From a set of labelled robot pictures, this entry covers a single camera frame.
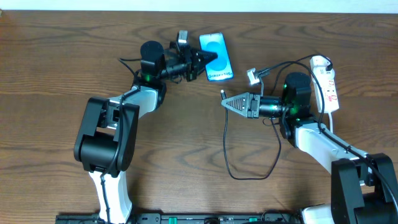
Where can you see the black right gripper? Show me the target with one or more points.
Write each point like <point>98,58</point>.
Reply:
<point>254,106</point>

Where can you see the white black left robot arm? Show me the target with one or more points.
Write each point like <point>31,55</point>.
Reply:
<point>106,139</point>

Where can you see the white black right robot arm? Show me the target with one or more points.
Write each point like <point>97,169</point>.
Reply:
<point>363,186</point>

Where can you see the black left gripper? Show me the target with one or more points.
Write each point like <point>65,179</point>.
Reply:
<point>191,65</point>

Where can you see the white usb charger plug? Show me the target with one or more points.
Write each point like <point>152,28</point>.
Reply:
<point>321,61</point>

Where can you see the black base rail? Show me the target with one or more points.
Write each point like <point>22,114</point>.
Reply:
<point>156,218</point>

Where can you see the blue screen smartphone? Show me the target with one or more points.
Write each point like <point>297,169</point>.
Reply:
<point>220,68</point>

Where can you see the white power strip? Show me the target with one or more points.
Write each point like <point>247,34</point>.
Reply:
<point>325,85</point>

